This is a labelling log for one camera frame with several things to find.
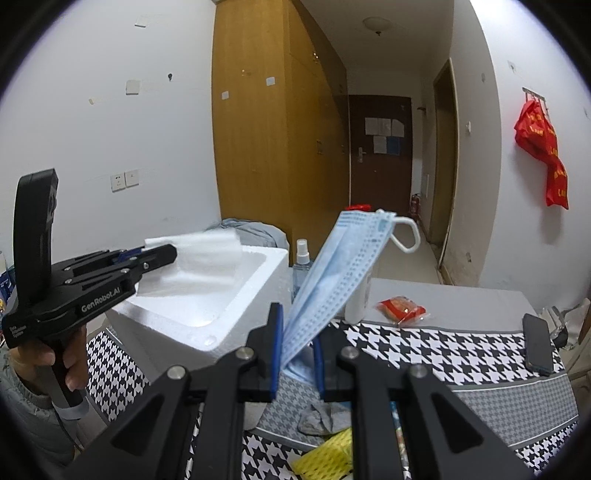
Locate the red snack packet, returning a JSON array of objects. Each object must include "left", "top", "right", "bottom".
[{"left": 376, "top": 296, "right": 430, "bottom": 327}]

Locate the dark brown entrance door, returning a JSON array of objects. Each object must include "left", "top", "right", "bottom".
[{"left": 349, "top": 95, "right": 413, "bottom": 215}]

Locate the houndstooth table mat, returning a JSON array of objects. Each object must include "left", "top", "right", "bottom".
[{"left": 85, "top": 317, "right": 581, "bottom": 480}]

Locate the ceiling lamp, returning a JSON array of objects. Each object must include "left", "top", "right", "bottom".
[{"left": 363, "top": 16, "right": 393, "bottom": 36}]

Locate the white styrofoam box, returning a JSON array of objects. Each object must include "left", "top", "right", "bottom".
[{"left": 104, "top": 244, "right": 292, "bottom": 432}]

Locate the grey sock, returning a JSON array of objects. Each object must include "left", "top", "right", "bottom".
[{"left": 297, "top": 401, "right": 352, "bottom": 437}]

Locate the blue surgical face mask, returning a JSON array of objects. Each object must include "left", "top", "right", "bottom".
[{"left": 280, "top": 210, "right": 421, "bottom": 386}]

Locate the white red pump bottle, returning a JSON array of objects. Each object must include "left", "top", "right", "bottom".
[{"left": 341, "top": 203, "right": 375, "bottom": 325}]

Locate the red hanging bag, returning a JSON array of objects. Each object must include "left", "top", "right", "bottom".
[{"left": 514, "top": 93, "right": 569, "bottom": 210}]

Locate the yellow mesh cloth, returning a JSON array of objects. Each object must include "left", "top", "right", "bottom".
[{"left": 290, "top": 428, "right": 353, "bottom": 480}]

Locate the wooden wardrobe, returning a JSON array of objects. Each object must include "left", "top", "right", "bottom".
[{"left": 211, "top": 0, "right": 349, "bottom": 256}]

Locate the black smartphone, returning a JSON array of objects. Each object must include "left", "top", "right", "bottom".
[{"left": 522, "top": 314, "right": 554, "bottom": 377}]

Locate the light blue draped cloth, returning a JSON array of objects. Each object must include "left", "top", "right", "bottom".
[{"left": 201, "top": 218, "right": 290, "bottom": 251}]

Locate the white tissue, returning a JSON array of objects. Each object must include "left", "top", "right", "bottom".
[{"left": 137, "top": 229, "right": 242, "bottom": 297}]

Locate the left hand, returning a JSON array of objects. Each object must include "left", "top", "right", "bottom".
[{"left": 8, "top": 325, "right": 88, "bottom": 395}]

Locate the white wall socket pair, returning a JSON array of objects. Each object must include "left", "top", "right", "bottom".
[{"left": 110, "top": 170, "right": 139, "bottom": 193}]

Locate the blue spray bottle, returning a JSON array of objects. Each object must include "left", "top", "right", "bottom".
[{"left": 291, "top": 239, "right": 312, "bottom": 301}]

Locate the red fire extinguisher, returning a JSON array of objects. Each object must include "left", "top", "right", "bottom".
[{"left": 410, "top": 193, "right": 421, "bottom": 218}]

